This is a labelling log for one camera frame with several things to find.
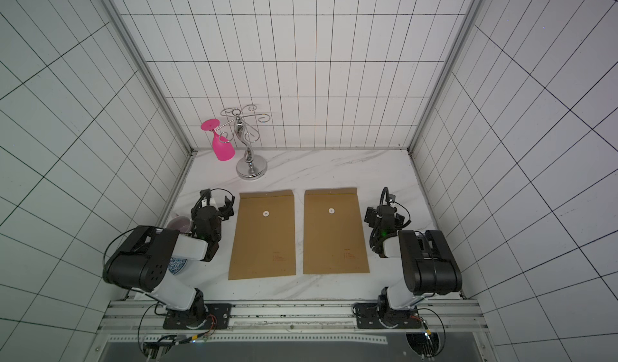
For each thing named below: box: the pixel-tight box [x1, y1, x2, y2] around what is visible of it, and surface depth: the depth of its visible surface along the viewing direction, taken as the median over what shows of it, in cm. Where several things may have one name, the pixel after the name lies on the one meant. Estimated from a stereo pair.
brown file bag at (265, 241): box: [227, 189, 297, 281], surface depth 90 cm
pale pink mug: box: [166, 216, 193, 235], surface depth 90 cm
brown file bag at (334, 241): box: [303, 187, 371, 275], surface depth 93 cm
